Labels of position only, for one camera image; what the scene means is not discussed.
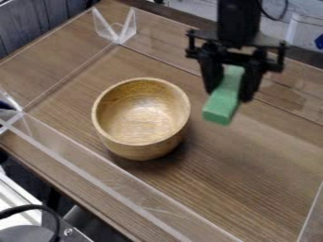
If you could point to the clear acrylic front wall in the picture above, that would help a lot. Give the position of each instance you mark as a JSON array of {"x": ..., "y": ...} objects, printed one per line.
[{"x": 143, "y": 213}]

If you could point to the green rectangular block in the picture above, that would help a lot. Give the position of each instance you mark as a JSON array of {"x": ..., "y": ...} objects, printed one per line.
[{"x": 223, "y": 102}]

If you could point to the brown wooden bowl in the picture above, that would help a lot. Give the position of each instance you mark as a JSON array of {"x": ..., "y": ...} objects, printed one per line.
[{"x": 140, "y": 116}]

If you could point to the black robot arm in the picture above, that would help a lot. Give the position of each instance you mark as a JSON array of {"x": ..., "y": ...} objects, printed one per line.
[{"x": 239, "y": 18}]

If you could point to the clear acrylic left bracket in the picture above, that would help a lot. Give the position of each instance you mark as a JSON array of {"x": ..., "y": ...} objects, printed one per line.
[{"x": 9, "y": 111}]

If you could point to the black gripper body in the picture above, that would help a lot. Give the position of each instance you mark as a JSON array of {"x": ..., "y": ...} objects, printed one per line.
[{"x": 262, "y": 48}]

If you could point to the clear acrylic corner bracket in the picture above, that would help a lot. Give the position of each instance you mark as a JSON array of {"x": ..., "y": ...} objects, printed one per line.
[{"x": 115, "y": 32}]

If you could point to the grey metal stand base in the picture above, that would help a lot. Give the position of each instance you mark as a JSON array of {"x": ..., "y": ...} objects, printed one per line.
[{"x": 36, "y": 233}]

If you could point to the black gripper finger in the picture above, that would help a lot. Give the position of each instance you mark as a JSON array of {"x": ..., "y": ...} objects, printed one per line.
[
  {"x": 251, "y": 79},
  {"x": 211, "y": 69}
]

